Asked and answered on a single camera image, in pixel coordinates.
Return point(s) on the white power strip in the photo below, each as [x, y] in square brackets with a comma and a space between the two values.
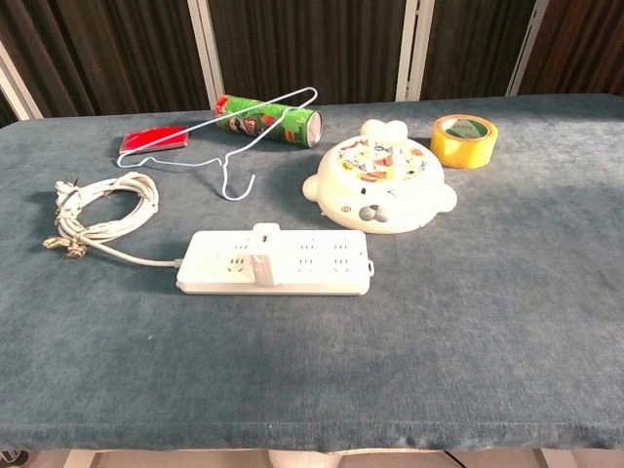
[317, 270]

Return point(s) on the white plug adapter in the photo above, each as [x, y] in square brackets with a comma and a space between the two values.
[263, 270]

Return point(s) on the white seal fishing toy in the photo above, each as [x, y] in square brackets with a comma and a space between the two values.
[380, 195]

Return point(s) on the green Pringles can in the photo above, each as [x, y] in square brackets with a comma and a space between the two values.
[253, 124]

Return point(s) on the blue-grey table cloth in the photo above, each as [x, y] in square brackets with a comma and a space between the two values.
[312, 365]

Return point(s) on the yellow packing tape roll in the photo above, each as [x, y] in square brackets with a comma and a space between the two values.
[463, 148]

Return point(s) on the flat red packet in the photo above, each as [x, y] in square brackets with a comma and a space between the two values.
[156, 139]

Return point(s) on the pale rounded robot body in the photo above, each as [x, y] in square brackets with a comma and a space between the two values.
[302, 460]

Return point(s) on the beige twist tie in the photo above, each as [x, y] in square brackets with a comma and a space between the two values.
[73, 251]

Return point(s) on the white slanted frame post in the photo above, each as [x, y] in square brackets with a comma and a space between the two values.
[414, 49]
[17, 88]
[205, 49]
[529, 44]

